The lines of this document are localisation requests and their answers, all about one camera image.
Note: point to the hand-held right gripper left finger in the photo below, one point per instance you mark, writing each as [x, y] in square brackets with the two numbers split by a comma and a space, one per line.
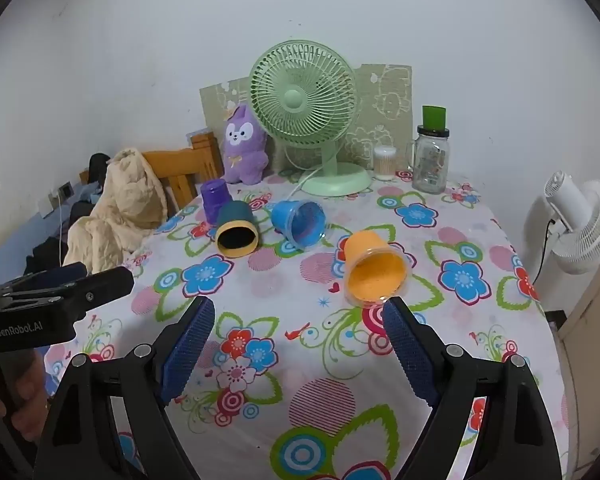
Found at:
[190, 345]

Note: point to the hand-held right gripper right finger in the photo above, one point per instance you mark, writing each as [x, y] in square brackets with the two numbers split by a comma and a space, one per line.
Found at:
[409, 350]

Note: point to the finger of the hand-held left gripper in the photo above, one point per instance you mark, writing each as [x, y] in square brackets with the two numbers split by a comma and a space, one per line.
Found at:
[65, 272]
[105, 287]

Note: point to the orange plastic cup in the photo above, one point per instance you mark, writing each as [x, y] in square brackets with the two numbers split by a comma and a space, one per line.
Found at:
[374, 275]

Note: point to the dark teal plastic cup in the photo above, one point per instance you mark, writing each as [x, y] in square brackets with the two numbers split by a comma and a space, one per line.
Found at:
[235, 215]

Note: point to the purple plastic cup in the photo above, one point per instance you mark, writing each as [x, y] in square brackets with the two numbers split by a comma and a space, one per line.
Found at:
[215, 197]

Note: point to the blue plastic cup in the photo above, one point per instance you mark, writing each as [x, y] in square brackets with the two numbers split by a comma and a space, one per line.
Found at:
[295, 220]

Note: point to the small green cup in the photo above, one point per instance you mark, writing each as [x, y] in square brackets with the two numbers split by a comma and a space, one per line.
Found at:
[433, 116]

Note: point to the person's left hand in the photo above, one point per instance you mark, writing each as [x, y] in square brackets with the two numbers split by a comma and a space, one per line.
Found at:
[30, 400]

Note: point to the dark clothing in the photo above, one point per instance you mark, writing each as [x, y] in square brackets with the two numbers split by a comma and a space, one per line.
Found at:
[45, 255]

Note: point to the blue bedsheet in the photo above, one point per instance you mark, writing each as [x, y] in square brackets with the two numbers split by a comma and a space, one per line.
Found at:
[15, 240]

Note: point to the beige blanket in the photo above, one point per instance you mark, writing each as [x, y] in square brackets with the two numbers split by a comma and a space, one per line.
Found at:
[115, 200]

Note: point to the wooden chair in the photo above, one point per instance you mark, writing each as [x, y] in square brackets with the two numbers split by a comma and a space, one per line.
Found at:
[180, 167]

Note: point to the beige cabinet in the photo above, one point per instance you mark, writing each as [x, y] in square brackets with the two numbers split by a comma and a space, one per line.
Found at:
[589, 340]

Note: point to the glass jar with black lid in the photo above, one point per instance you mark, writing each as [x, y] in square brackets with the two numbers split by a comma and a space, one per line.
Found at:
[429, 165]

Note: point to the cotton swab container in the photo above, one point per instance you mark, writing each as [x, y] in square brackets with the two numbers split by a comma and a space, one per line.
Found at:
[384, 162]

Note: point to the purple plush toy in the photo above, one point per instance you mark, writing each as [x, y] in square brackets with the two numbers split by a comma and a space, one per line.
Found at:
[242, 140]

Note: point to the white standing fan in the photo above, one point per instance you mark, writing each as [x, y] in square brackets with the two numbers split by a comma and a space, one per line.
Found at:
[574, 220]

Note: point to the printed cardboard sheet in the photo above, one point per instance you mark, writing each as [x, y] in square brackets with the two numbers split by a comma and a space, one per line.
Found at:
[384, 95]

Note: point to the green desk fan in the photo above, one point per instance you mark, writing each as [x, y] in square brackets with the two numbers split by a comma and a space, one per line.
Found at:
[295, 97]

